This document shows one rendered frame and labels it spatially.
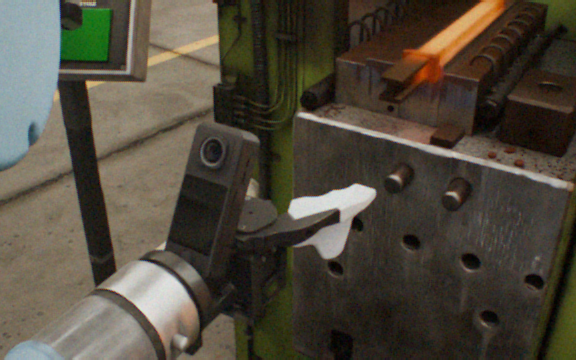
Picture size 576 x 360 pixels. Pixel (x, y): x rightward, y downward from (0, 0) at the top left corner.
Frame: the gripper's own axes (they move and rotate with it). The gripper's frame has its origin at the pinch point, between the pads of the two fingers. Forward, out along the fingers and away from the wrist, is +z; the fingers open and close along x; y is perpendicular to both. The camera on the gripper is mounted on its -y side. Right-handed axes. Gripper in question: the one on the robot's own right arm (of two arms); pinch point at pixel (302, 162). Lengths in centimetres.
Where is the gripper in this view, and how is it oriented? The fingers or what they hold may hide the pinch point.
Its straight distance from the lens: 62.6
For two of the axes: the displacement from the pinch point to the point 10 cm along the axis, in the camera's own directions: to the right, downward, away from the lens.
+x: 8.6, 2.6, -4.5
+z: 5.2, -4.3, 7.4
